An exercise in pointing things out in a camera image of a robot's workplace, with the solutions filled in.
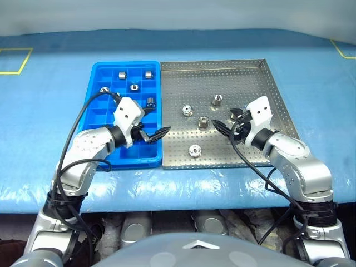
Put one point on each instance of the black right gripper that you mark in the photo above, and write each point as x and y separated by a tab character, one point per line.
241	130

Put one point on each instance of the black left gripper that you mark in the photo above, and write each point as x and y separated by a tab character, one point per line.
139	132

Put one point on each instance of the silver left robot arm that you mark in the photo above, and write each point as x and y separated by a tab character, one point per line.
89	142

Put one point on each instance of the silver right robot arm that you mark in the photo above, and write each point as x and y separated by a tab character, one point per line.
292	150

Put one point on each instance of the blue compartment tray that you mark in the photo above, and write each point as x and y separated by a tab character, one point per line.
98	73

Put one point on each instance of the metal nut on tray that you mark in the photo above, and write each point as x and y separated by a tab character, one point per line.
217	100

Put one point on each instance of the perforated metal tray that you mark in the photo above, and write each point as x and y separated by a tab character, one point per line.
189	80

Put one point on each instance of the gray crinkled wrapping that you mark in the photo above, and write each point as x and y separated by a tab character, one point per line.
258	222

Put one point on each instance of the blue plastic table cover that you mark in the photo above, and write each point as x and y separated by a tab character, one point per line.
41	125

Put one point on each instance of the yellow tape floor marking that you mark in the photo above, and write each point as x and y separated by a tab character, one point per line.
16	49
338	49

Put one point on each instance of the gray robot torso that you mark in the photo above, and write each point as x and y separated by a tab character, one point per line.
167	250

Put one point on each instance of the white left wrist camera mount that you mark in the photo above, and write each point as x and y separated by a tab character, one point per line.
129	116

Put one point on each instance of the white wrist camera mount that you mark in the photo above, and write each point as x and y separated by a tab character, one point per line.
129	116
260	114

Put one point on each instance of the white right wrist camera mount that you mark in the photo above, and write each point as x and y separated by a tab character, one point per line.
260	114

